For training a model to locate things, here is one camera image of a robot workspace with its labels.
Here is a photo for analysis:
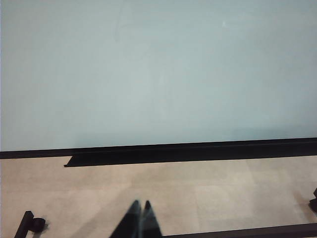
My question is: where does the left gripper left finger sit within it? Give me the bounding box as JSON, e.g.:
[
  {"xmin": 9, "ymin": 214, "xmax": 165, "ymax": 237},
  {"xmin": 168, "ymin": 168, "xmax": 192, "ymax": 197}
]
[{"xmin": 108, "ymin": 199, "xmax": 143, "ymax": 238}]

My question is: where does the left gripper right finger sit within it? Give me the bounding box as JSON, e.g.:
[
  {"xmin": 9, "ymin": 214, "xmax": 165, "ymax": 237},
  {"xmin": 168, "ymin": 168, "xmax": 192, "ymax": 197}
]
[{"xmin": 138, "ymin": 200, "xmax": 163, "ymax": 238}]

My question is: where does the black whiteboard pen tray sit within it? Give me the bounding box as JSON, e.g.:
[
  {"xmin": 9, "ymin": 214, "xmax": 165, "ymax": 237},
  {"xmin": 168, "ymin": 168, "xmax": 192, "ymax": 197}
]
[{"xmin": 63, "ymin": 137, "xmax": 317, "ymax": 168}]

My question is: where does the black caster wheel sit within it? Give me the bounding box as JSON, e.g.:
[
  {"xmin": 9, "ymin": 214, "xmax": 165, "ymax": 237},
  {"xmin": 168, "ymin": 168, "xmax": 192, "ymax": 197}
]
[
  {"xmin": 308, "ymin": 187, "xmax": 317, "ymax": 214},
  {"xmin": 31, "ymin": 217, "xmax": 47, "ymax": 233}
]

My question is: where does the black base crossbar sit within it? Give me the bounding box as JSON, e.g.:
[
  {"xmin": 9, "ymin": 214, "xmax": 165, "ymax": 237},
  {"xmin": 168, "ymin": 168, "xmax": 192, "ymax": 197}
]
[{"xmin": 160, "ymin": 222, "xmax": 317, "ymax": 238}]

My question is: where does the black stand foot bar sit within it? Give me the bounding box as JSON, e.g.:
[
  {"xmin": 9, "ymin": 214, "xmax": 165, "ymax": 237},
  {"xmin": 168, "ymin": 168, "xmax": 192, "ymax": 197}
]
[{"xmin": 14, "ymin": 210, "xmax": 35, "ymax": 238}]

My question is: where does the white whiteboard with black frame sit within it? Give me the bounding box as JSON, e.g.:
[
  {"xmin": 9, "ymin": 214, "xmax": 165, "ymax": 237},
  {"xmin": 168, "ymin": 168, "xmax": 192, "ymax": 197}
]
[{"xmin": 0, "ymin": 0, "xmax": 317, "ymax": 160}]

